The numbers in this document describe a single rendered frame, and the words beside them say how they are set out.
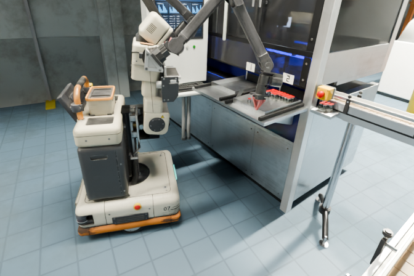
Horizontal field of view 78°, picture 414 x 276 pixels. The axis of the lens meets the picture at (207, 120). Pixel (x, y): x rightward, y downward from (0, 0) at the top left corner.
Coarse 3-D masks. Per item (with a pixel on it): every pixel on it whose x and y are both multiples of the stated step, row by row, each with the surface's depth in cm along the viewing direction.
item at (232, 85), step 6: (228, 78) 197; (234, 78) 201; (240, 78) 206; (216, 84) 185; (222, 84) 193; (228, 84) 194; (234, 84) 194; (240, 84) 195; (246, 84) 195; (252, 84) 196; (222, 90) 181; (228, 90) 176; (234, 90) 183; (246, 90) 177
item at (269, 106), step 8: (240, 96) 163; (248, 96) 167; (240, 104) 156; (248, 104) 151; (264, 104) 160; (272, 104) 161; (280, 104) 161; (288, 104) 153; (256, 112) 146; (264, 112) 142
